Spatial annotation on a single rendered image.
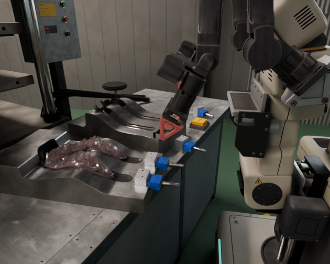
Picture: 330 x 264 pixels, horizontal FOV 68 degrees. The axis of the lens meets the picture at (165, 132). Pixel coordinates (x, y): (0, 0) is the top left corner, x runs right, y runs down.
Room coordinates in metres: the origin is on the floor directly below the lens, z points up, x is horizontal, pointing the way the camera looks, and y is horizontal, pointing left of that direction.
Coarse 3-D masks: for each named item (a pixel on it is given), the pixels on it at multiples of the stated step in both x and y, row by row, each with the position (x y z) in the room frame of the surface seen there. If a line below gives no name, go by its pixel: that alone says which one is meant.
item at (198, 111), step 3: (198, 105) 1.34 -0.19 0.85; (195, 108) 1.30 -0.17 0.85; (198, 108) 1.29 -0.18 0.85; (201, 108) 1.31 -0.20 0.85; (195, 111) 1.30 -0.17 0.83; (198, 111) 1.29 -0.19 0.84; (201, 111) 1.28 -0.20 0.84; (204, 111) 1.28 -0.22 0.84; (207, 111) 1.28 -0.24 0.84; (195, 114) 1.30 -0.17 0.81; (198, 114) 1.29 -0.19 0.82; (201, 114) 1.27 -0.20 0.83; (204, 114) 1.27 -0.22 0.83; (207, 114) 1.26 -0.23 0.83; (213, 117) 1.23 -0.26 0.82
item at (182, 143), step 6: (180, 138) 0.92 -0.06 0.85; (186, 138) 0.92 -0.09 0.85; (180, 144) 0.90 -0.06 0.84; (186, 144) 0.89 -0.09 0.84; (192, 144) 0.89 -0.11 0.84; (180, 150) 0.90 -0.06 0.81; (186, 150) 0.88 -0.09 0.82; (192, 150) 0.88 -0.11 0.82; (198, 150) 0.87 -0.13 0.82; (204, 150) 0.86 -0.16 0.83
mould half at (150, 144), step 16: (96, 112) 1.01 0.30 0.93; (128, 112) 1.10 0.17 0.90; (144, 112) 1.14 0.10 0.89; (80, 128) 1.04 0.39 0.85; (96, 128) 0.99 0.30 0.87; (112, 128) 0.94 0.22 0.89; (128, 128) 0.95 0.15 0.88; (128, 144) 0.91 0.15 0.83; (144, 144) 0.87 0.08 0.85; (160, 144) 0.85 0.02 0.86
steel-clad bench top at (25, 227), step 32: (160, 96) 1.70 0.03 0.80; (64, 128) 1.14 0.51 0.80; (192, 128) 1.14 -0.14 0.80; (0, 224) 0.50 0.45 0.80; (32, 224) 0.50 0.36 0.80; (64, 224) 0.50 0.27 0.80; (96, 224) 0.50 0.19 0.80; (0, 256) 0.40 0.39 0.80; (32, 256) 0.40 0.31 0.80; (64, 256) 0.40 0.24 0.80
